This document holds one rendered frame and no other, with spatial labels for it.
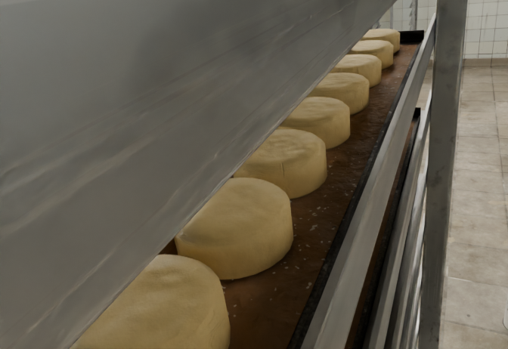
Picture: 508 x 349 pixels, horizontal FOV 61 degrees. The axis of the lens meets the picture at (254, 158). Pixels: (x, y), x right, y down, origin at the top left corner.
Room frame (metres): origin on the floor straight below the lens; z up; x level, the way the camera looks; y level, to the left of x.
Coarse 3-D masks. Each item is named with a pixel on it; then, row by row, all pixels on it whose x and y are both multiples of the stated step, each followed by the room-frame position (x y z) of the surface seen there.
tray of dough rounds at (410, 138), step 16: (416, 112) 0.47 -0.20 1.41; (416, 128) 0.43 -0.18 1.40; (400, 160) 0.37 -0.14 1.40; (400, 176) 0.34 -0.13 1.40; (400, 192) 0.31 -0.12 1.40; (384, 224) 0.27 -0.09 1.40; (384, 240) 0.25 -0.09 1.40; (384, 256) 0.23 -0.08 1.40; (368, 272) 0.22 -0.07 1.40; (368, 288) 0.21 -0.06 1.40; (368, 304) 0.19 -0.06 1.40; (352, 320) 0.18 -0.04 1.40; (368, 320) 0.18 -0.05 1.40; (352, 336) 0.17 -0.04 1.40
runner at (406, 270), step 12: (420, 180) 0.48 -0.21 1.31; (420, 192) 0.41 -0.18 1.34; (420, 204) 0.39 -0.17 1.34; (420, 216) 0.40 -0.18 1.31; (408, 228) 0.38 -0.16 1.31; (408, 240) 0.36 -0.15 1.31; (408, 252) 0.34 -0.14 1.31; (408, 264) 0.30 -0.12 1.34; (408, 276) 0.29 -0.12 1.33; (408, 288) 0.29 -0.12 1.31; (396, 300) 0.28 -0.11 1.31; (396, 312) 0.27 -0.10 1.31; (396, 324) 0.23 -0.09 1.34; (396, 336) 0.22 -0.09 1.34; (396, 348) 0.22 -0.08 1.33
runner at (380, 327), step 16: (416, 144) 0.41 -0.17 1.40; (416, 160) 0.32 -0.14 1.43; (416, 176) 0.32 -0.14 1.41; (400, 208) 0.29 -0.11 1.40; (400, 224) 0.24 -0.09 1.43; (400, 240) 0.23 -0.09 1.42; (400, 256) 0.23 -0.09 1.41; (384, 272) 0.22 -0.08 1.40; (384, 288) 0.18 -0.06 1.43; (384, 304) 0.17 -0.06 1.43; (384, 320) 0.17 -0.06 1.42; (368, 336) 0.17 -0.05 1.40; (384, 336) 0.17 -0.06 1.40
